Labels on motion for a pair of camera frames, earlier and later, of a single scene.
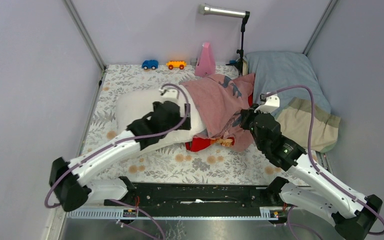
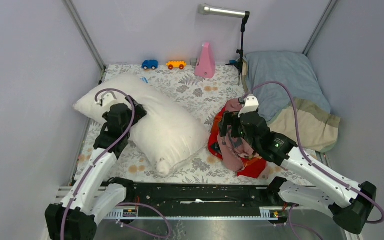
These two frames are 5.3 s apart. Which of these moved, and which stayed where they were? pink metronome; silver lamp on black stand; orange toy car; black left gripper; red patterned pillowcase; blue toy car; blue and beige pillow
Moved: black left gripper; red patterned pillowcase
Stayed: blue and beige pillow; orange toy car; blue toy car; silver lamp on black stand; pink metronome
